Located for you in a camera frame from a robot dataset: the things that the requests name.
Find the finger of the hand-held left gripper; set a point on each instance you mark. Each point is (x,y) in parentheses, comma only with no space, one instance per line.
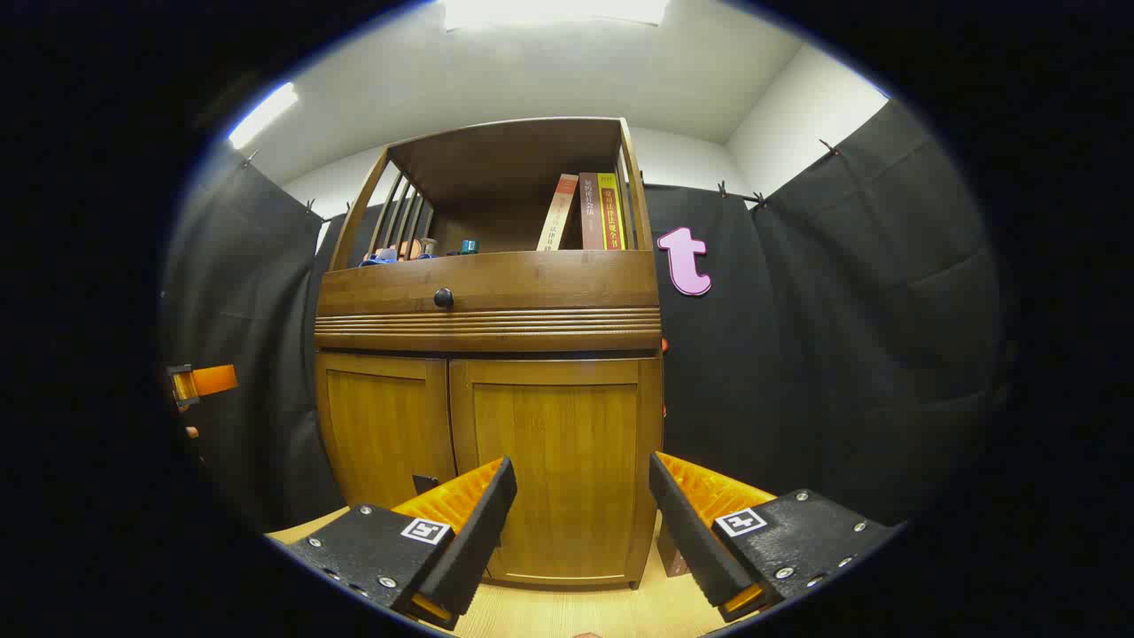
(213,379)

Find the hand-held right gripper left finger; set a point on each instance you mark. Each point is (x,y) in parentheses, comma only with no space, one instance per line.
(474,549)

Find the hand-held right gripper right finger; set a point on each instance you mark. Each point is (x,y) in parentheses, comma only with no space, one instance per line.
(695,549)

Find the wooden shoe cabinet door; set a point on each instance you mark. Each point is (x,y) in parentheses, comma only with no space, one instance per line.
(381,425)
(576,443)

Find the wooden double-door shoe cabinet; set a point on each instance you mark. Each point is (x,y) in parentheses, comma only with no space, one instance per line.
(532,332)

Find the wooden cabinet drawer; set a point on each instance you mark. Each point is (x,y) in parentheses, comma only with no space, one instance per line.
(549,283)

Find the dark brown book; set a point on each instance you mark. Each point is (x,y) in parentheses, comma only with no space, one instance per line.
(671,558)

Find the blue plastic toy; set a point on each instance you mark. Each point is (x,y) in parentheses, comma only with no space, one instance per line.
(379,259)

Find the small beige figure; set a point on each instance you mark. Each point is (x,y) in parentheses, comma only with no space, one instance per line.
(416,250)

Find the black backdrop cloth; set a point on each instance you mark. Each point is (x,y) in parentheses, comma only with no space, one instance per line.
(842,354)

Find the black drawer knob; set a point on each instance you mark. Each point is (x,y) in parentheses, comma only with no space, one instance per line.
(443,298)

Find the beige orange book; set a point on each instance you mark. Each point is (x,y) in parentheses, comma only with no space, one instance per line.
(558,213)

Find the brown hardcover book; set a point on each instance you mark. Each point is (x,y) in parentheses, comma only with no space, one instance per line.
(590,213)

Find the large ceiling light panel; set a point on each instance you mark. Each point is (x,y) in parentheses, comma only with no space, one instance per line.
(549,11)

